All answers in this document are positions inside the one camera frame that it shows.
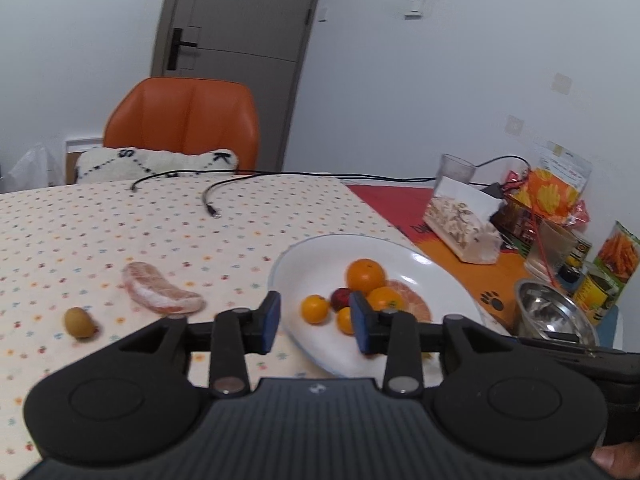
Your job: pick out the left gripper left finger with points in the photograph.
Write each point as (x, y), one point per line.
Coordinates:
(236, 333)

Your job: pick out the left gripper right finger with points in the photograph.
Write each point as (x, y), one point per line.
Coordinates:
(390, 333)

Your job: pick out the peeled pomelo half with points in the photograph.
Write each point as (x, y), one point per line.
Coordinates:
(413, 302)

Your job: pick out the large orange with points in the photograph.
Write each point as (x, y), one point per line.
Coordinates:
(384, 298)
(364, 275)

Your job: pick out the small tangerine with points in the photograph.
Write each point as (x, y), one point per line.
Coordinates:
(344, 321)
(315, 309)

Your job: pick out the dark red plum front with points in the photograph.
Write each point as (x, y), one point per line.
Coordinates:
(340, 298)

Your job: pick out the large orange front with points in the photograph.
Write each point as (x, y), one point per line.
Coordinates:
(364, 275)

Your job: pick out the small tangerine front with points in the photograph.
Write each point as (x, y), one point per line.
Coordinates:
(315, 309)

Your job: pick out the person's right hand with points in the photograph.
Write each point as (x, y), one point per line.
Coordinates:
(621, 461)

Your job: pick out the stainless steel bowl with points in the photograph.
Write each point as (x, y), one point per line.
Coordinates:
(545, 313)

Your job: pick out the white ceramic plate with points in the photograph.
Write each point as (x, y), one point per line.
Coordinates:
(315, 278)

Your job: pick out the peeled pomelo wedge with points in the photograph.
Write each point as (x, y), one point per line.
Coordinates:
(148, 288)

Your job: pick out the yellow tin can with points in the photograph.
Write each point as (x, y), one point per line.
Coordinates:
(596, 293)

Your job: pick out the orange red table mat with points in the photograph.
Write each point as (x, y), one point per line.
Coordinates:
(487, 272)

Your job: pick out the nougat snack bag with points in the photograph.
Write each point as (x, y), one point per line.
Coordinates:
(461, 217)

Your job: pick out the carrot print packet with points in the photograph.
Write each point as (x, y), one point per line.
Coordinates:
(618, 258)

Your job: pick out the green kiwi front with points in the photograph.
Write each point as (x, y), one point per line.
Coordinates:
(79, 324)

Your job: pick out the floral tablecloth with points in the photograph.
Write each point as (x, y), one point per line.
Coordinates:
(65, 248)

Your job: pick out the black power adapter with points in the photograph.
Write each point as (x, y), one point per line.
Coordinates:
(495, 190)

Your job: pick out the clear plastic cup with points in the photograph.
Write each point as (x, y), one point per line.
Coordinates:
(453, 168)

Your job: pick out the orange patterned snack bag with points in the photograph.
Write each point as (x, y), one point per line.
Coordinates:
(551, 198)

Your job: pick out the white fluffy cushion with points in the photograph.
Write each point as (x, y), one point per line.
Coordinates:
(117, 164)

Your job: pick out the orange leather chair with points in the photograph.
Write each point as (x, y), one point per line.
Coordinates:
(187, 115)

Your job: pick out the clear plastic bag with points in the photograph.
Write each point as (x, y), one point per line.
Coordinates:
(36, 169)

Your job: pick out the grey door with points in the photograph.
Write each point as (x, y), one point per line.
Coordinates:
(258, 43)

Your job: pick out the black door handle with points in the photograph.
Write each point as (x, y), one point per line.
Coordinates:
(176, 45)

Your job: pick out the white wall switch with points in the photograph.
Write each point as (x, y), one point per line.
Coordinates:
(415, 10)

